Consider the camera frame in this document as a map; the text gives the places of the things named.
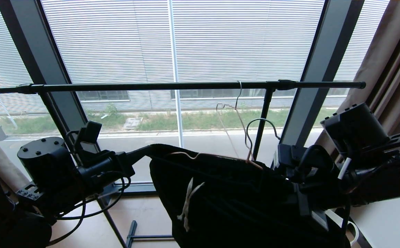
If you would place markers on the pink clothes hanger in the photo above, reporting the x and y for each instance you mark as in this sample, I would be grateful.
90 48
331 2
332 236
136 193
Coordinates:
248 159
240 88

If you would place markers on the white laundry basket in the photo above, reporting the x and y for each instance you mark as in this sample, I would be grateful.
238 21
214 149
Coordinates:
353 229

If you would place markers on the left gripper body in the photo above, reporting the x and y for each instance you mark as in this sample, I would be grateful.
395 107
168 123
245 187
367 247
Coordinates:
107 168

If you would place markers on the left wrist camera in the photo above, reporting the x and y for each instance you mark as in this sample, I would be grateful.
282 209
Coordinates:
88 132

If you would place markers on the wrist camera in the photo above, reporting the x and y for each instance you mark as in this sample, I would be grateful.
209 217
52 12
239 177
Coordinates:
88 132
289 155

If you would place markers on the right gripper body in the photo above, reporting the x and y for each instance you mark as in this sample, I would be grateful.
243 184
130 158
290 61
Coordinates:
310 203

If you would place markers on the black clothes rack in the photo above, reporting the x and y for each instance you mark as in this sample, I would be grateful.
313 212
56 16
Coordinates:
151 85

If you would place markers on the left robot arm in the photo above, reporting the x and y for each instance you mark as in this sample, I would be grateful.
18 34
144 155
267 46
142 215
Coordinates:
44 162

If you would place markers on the brown curtain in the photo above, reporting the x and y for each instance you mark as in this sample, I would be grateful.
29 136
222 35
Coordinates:
382 51
0 162

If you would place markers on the black garment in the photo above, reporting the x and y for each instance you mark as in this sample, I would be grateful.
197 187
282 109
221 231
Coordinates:
238 206

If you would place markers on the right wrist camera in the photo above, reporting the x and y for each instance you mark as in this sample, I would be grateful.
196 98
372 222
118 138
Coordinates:
289 155

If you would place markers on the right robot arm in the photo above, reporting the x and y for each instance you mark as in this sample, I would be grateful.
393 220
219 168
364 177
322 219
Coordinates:
358 131

